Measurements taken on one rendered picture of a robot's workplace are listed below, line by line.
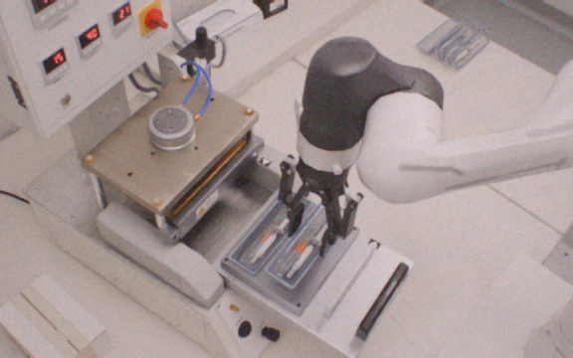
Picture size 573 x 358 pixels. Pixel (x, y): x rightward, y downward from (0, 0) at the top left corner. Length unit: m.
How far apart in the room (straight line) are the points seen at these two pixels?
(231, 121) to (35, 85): 0.34
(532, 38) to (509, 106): 1.62
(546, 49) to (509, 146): 2.68
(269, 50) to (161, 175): 0.79
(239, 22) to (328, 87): 1.02
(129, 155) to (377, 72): 0.51
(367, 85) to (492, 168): 0.17
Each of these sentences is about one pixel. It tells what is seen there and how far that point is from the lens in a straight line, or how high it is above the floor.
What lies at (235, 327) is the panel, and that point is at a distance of 1.18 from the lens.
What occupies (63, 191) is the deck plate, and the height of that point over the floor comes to 0.93.
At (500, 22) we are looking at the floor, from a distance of 3.45.
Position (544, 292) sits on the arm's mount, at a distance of 1.45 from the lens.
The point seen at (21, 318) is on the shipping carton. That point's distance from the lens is 1.28.
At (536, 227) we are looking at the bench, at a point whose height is 0.75.
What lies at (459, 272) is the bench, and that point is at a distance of 1.43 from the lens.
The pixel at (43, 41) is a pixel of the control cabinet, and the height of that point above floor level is 1.33.
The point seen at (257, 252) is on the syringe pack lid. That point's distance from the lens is 1.08.
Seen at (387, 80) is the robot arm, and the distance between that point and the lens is 0.75.
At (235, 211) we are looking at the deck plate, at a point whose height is 0.93.
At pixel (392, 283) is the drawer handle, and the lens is 1.07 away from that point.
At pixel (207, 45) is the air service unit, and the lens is 1.31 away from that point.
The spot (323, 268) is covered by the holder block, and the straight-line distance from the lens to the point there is 1.08.
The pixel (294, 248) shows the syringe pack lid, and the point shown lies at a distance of 1.04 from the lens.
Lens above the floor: 1.92
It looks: 51 degrees down
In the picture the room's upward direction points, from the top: 5 degrees clockwise
